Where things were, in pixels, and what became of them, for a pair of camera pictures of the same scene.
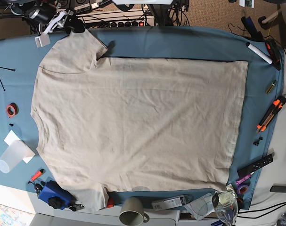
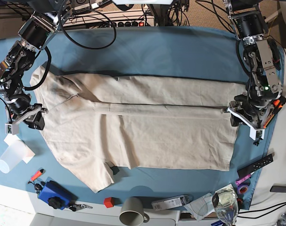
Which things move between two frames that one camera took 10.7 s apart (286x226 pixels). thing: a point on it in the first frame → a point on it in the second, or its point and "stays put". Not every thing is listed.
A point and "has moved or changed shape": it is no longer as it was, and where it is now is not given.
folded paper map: [201, 206] stays put
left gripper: [49, 14] → [20, 109]
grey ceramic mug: [132, 213] stays put
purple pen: [238, 182] stays put
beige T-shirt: [134, 124] has moved or changed shape
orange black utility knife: [276, 107] stays put
